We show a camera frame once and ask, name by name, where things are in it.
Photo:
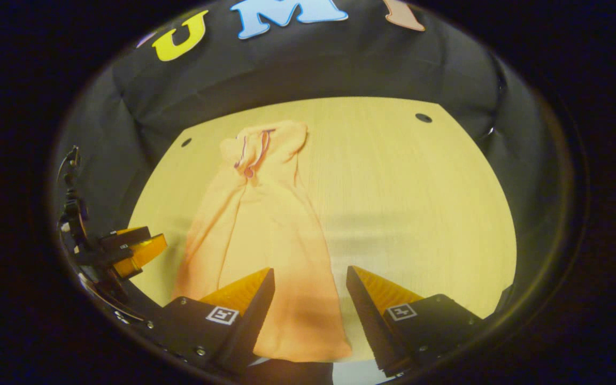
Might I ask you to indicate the black backdrop cloth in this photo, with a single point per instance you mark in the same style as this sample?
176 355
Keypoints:
308 64

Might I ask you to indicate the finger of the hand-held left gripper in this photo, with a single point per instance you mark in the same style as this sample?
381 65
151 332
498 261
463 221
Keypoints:
126 238
142 254

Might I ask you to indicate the orange T-shirt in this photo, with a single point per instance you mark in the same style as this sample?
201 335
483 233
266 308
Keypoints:
265 235

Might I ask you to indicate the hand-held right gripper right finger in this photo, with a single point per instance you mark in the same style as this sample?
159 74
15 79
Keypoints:
369 326

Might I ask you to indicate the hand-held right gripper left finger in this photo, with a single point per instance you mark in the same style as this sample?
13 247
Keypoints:
252 326

